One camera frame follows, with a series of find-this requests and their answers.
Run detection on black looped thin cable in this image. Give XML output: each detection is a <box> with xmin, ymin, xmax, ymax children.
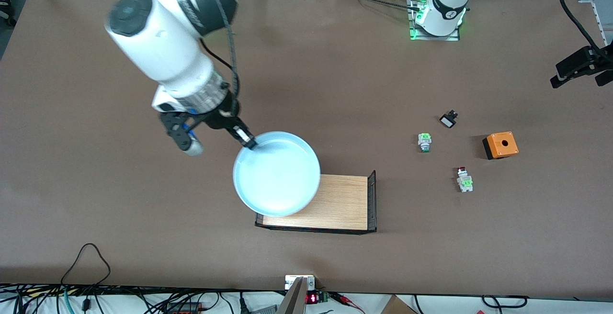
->
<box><xmin>60</xmin><ymin>243</ymin><xmax>112</xmax><ymax>287</ymax></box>

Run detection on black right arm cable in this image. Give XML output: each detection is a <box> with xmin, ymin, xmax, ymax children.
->
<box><xmin>199</xmin><ymin>0</ymin><xmax>239</xmax><ymax>98</ymax></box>

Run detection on light blue round plate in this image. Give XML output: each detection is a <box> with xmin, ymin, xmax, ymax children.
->
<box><xmin>233</xmin><ymin>131</ymin><xmax>321</xmax><ymax>217</ymax></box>

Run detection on red push button switch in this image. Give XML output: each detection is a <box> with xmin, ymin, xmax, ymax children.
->
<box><xmin>456</xmin><ymin>166</ymin><xmax>475</xmax><ymax>193</ymax></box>

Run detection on black thick cable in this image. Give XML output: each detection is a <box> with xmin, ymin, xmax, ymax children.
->
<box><xmin>481</xmin><ymin>295</ymin><xmax>528</xmax><ymax>308</ymax></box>

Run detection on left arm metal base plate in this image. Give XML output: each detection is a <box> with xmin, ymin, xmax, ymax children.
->
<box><xmin>409</xmin><ymin>0</ymin><xmax>461</xmax><ymax>42</ymax></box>

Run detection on brown cardboard piece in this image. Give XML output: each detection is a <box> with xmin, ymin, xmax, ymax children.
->
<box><xmin>381</xmin><ymin>295</ymin><xmax>418</xmax><ymax>314</ymax></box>

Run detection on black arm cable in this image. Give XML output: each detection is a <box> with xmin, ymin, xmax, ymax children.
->
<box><xmin>558</xmin><ymin>0</ymin><xmax>611</xmax><ymax>61</ymax></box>
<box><xmin>199</xmin><ymin>0</ymin><xmax>239</xmax><ymax>98</ymax></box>

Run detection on orange box with hole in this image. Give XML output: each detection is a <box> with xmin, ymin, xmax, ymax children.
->
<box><xmin>482</xmin><ymin>131</ymin><xmax>520</xmax><ymax>160</ymax></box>

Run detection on grey metal camera post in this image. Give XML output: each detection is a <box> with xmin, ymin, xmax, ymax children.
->
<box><xmin>277</xmin><ymin>275</ymin><xmax>317</xmax><ymax>314</ymax></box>

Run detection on wooden tray black wire sides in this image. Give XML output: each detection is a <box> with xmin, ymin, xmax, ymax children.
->
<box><xmin>254</xmin><ymin>170</ymin><xmax>377</xmax><ymax>235</ymax></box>

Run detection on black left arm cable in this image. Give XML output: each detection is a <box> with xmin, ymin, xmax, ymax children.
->
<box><xmin>558</xmin><ymin>0</ymin><xmax>611</xmax><ymax>61</ymax></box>

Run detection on red black test lead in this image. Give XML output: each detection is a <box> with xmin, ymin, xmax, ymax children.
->
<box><xmin>329</xmin><ymin>292</ymin><xmax>365</xmax><ymax>314</ymax></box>

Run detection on red black power strip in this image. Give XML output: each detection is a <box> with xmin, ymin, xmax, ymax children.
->
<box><xmin>160</xmin><ymin>301</ymin><xmax>204</xmax><ymax>314</ymax></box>

